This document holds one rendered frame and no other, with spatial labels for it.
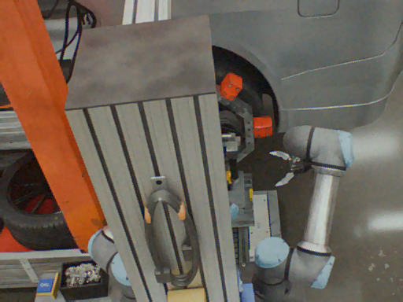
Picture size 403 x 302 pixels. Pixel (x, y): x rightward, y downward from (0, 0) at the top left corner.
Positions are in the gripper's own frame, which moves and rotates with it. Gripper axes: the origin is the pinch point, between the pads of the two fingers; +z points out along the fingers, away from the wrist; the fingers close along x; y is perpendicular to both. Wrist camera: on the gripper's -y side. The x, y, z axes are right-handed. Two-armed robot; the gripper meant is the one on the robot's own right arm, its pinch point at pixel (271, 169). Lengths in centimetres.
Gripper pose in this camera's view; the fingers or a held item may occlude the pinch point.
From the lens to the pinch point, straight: 233.1
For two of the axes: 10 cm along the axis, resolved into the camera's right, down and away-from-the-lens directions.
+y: -2.7, -2.4, -9.3
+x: 1.3, 9.5, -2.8
